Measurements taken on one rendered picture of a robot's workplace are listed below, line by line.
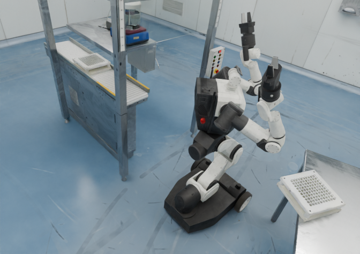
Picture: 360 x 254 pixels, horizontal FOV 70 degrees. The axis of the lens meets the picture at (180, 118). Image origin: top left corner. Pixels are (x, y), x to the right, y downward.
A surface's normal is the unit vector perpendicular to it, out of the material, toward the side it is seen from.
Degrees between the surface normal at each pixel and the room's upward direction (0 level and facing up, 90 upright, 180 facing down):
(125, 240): 0
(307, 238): 0
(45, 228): 0
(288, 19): 90
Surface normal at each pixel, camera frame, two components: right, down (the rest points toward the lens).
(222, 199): 0.11, -0.79
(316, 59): -0.59, 0.44
